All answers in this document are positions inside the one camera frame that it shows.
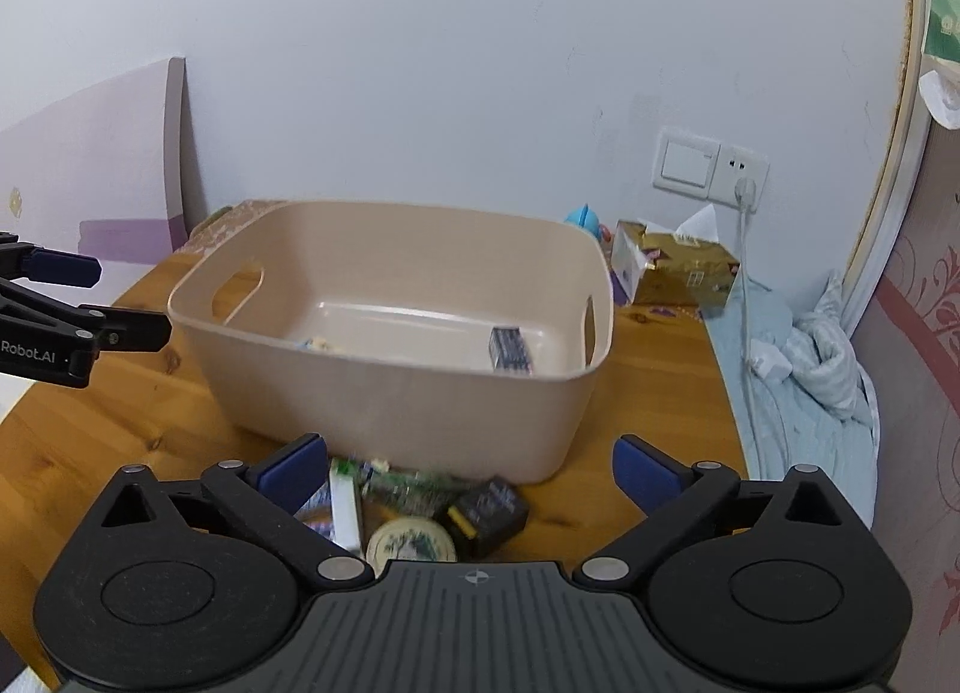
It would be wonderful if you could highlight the white narrow box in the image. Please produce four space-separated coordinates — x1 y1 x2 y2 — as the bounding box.
327 461 364 555

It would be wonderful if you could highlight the pink purple board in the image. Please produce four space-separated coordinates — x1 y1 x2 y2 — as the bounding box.
2 58 187 305

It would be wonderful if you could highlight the white wall switch socket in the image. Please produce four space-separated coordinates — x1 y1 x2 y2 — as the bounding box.
652 127 770 212

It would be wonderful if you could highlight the black cube box yellow label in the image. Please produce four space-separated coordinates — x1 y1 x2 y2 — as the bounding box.
433 477 529 562

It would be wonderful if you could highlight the light blue quilt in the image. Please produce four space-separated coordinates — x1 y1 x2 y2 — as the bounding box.
704 275 880 526

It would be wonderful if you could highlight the dark long box in bin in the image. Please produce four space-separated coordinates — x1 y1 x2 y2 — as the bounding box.
488 326 532 374

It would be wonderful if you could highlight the gold tissue box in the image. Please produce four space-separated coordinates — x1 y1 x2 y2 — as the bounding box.
610 205 740 308

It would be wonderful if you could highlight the bed headboard cream frame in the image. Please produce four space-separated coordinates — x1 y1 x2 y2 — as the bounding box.
838 0 960 693

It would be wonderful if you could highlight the round tin with painting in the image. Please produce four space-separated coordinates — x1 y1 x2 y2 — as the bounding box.
366 517 457 571

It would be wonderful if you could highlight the beige plastic storage bin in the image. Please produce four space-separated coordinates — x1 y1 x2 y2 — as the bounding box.
167 200 613 485

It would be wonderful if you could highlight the green tissue pack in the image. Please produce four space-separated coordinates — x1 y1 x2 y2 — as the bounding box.
919 0 958 131

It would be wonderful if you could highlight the seed bag green tie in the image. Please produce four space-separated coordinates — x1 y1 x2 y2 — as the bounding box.
331 457 478 517

